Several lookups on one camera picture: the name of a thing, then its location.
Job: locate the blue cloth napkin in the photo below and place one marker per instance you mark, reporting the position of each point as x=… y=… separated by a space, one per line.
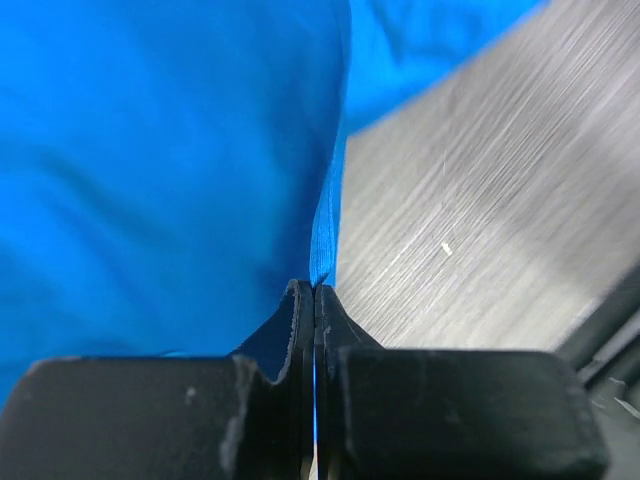
x=167 y=167

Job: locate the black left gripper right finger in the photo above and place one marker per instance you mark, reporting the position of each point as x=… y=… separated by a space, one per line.
x=446 y=414

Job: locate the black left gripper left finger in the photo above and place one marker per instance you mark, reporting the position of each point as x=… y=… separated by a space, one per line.
x=244 y=416

